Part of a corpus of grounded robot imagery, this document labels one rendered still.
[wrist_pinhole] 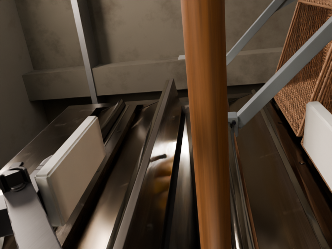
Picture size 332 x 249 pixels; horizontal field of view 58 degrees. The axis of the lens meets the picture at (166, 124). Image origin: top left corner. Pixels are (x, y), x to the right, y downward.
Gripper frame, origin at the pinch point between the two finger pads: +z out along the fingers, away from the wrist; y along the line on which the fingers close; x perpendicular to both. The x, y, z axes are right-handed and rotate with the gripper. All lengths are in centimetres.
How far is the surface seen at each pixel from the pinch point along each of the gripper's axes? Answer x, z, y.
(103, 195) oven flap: -56, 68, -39
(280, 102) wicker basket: -49, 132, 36
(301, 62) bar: -6.1, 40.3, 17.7
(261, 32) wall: -41, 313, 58
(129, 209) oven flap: -39, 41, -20
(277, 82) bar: -9.6, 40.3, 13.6
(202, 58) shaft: 3.9, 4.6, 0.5
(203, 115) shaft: -0.5, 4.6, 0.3
